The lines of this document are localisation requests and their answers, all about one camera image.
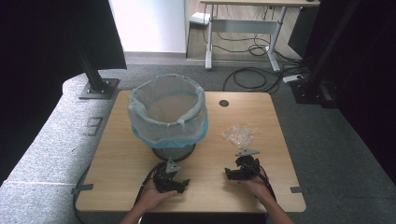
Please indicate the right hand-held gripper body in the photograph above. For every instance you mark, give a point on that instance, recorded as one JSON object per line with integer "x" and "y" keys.
{"x": 247, "y": 166}

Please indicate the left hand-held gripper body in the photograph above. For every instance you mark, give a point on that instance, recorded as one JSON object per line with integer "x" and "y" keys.
{"x": 165, "y": 179}

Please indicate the person's left hand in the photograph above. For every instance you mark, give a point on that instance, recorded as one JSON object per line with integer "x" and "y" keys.
{"x": 154, "y": 197}

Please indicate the person's right hand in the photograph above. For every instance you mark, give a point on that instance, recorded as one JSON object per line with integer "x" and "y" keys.
{"x": 260, "y": 188}

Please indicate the grey mesh waste bin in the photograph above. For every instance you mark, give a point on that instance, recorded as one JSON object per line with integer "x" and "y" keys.
{"x": 174, "y": 154}

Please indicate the crumpled clear plastic wrapper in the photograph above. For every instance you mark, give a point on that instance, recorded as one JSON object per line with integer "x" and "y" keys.
{"x": 239, "y": 136}

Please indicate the bin with blue liner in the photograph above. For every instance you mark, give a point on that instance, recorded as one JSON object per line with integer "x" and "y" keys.
{"x": 162, "y": 130}

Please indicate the grey tape strip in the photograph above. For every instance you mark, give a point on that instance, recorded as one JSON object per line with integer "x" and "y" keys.
{"x": 82, "y": 188}
{"x": 300, "y": 189}

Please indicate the white power strip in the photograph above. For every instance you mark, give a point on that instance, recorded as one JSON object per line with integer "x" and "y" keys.
{"x": 292, "y": 78}

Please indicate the black curtain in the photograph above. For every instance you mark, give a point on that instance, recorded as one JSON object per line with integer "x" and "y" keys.
{"x": 367, "y": 93}
{"x": 40, "y": 62}

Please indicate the white box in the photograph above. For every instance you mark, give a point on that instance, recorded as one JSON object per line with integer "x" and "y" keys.
{"x": 200, "y": 18}

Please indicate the black metal stand with base plate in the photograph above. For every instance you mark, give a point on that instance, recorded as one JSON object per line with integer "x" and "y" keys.
{"x": 95, "y": 81}

